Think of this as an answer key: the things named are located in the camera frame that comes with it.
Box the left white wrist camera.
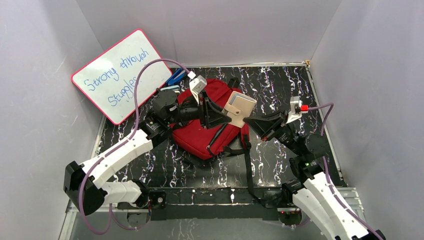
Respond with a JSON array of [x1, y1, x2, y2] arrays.
[[187, 71, 207, 105]]

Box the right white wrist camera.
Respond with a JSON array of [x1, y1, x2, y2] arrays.
[[286, 96, 309, 124]]

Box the blue stapler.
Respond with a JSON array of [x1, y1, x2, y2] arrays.
[[156, 67, 187, 94]]

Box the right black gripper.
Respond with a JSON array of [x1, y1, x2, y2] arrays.
[[243, 108, 303, 156]]

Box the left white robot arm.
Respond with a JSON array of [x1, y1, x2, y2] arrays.
[[63, 89, 232, 216]]

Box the beige small wallet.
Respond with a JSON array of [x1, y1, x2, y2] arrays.
[[222, 91, 257, 128]]

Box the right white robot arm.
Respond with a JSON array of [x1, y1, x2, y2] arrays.
[[243, 112, 386, 240]]

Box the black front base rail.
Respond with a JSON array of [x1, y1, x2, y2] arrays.
[[149, 187, 294, 221]]

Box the white board pink frame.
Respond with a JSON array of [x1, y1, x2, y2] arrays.
[[70, 29, 172, 125]]

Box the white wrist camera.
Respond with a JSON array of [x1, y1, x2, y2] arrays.
[[187, 71, 207, 105], [286, 96, 309, 124]]

